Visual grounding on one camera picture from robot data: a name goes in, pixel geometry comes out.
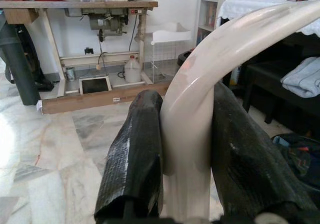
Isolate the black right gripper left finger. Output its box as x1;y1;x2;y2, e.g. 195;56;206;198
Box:
94;90;165;224

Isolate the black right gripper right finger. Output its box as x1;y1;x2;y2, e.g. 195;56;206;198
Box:
211;82;318;224

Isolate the beige long handled dustpan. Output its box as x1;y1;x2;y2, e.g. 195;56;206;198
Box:
159;2;320;224

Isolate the dark backpack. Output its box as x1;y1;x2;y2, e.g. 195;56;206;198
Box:
271;133;320;192

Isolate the long wooden board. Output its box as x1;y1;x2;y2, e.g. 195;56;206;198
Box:
41;83;173;115

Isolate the black sewing treadle pedal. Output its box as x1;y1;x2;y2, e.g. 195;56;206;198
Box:
79;76;112;94

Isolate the black wooden bench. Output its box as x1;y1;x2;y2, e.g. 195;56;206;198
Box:
243;33;320;139

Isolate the white plastic jug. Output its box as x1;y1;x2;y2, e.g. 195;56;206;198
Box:
124;55;142;83

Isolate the folded light blue towel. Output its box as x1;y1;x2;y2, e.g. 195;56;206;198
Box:
280;57;320;98

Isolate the grey sewing machine motor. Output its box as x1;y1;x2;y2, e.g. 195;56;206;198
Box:
82;8;130;38

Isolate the white lace cloth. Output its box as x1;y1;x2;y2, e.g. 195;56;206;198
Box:
216;0;320;38

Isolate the wooden top sewing table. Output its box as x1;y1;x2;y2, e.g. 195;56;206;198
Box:
0;0;159;99

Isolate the white bookshelf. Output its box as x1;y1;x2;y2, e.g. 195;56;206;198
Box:
194;0;251;47

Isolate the white wire cage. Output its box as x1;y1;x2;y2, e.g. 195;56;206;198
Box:
143;22;192;84

